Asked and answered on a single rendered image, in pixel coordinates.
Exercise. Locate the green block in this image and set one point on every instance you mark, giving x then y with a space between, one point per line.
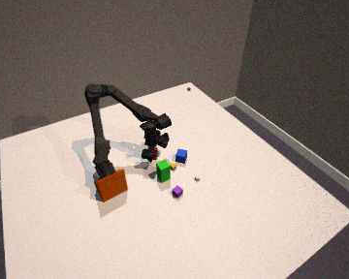
164 178
163 167

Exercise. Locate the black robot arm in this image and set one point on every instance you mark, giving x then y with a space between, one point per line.
93 92

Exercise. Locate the small purple cube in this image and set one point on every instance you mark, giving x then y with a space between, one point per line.
177 191

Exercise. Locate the blue block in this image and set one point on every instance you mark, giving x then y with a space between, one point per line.
181 156

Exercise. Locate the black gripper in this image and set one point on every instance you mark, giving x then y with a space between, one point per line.
149 154

